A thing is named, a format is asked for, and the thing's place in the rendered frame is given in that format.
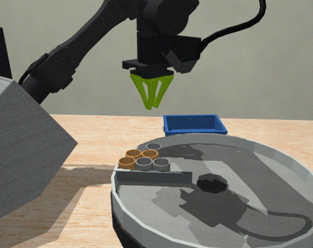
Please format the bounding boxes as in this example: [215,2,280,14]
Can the bronze bushing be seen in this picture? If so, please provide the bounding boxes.
[118,157,136,170]
[142,150,159,160]
[126,149,142,160]

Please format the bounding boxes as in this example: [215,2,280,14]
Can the blue tray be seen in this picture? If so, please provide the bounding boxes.
[163,115,228,136]

